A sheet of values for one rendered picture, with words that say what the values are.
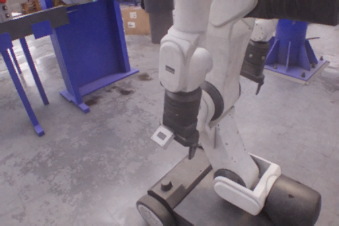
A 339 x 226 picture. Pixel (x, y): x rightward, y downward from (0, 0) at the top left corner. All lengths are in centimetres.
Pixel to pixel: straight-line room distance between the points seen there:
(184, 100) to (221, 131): 32
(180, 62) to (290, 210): 62
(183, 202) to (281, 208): 39
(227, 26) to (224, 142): 40
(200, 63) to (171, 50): 9
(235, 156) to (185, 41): 53
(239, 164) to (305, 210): 27
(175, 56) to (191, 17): 8
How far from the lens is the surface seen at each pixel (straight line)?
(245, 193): 85
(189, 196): 102
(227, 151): 82
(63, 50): 196
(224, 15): 58
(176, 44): 44
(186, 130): 57
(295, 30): 256
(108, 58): 260
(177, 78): 46
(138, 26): 422
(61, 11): 192
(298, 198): 85
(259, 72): 91
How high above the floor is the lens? 100
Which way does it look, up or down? 33 degrees down
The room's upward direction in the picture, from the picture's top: 6 degrees counter-clockwise
